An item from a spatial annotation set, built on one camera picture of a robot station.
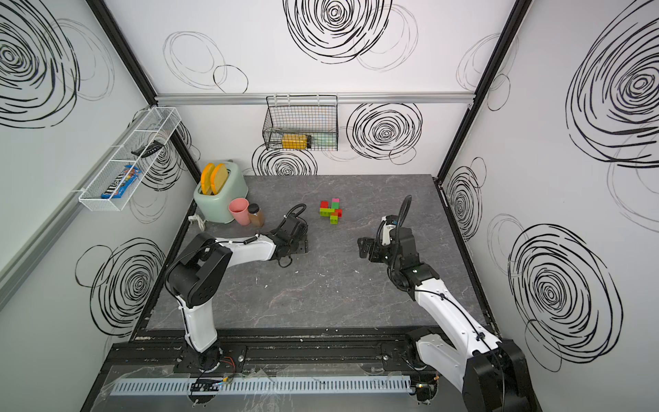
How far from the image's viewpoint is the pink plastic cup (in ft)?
3.23

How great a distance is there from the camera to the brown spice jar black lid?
100 centimetres

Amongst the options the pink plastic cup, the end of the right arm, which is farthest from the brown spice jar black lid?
the end of the right arm
